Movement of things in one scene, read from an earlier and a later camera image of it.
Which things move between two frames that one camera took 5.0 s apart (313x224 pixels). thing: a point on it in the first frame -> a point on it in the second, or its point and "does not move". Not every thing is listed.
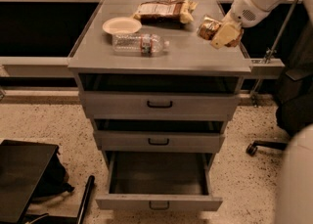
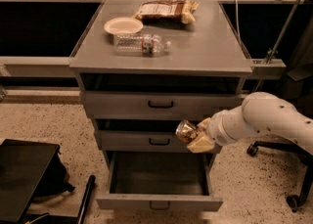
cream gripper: [245, 12] -> [219, 129]
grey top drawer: [158, 97] does not move
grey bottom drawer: [158, 181] does not move
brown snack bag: [165, 12] does not move
